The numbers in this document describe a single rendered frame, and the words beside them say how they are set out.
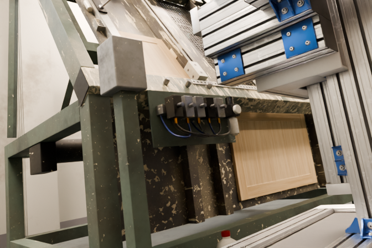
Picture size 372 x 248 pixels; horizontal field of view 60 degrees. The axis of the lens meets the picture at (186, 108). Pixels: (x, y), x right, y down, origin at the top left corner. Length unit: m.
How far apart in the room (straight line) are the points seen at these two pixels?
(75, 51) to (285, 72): 0.82
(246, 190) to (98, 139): 1.10
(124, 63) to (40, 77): 2.65
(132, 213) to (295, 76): 0.65
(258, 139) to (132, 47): 1.31
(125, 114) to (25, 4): 3.02
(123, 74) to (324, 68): 0.61
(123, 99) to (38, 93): 2.59
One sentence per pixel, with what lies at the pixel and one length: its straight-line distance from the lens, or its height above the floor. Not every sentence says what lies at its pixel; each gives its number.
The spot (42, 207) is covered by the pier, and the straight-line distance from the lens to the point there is 3.51.
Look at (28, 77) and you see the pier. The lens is 3.66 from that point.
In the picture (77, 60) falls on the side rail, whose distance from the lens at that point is 1.36.
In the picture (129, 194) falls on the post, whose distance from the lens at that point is 1.06.
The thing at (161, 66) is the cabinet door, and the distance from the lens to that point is 1.66.
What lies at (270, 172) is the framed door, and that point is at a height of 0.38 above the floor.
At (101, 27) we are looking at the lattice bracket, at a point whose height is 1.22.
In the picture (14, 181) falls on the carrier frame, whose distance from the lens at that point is 2.46.
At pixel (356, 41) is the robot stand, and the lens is 1.05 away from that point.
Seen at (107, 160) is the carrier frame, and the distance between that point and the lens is 1.24.
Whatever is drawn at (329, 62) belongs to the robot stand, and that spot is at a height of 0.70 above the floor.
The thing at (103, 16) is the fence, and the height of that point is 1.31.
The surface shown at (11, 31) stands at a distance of 2.60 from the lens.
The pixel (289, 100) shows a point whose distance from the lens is 2.14.
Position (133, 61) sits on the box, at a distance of 1.12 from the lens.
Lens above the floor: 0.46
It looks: 11 degrees up
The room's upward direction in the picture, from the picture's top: 8 degrees counter-clockwise
